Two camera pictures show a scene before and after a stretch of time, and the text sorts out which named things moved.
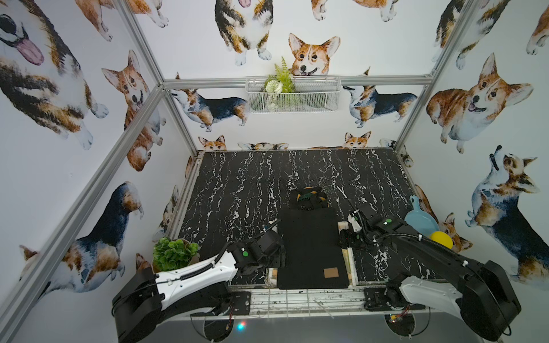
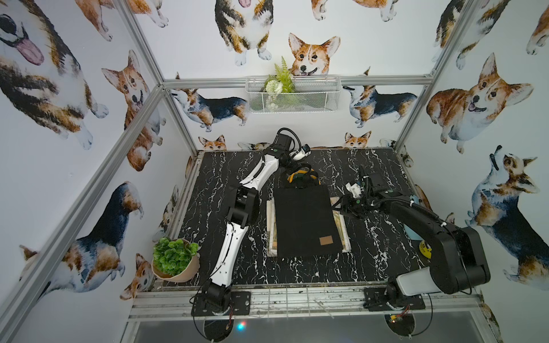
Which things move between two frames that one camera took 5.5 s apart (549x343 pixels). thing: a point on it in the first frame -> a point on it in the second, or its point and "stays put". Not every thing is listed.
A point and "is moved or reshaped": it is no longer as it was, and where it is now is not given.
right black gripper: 346,239 -> 347,203
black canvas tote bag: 311,254 is moved or reshaped
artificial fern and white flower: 277,83 stays put
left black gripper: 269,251 -> 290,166
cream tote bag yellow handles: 348,258 -> 271,219
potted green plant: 169,254 stays put
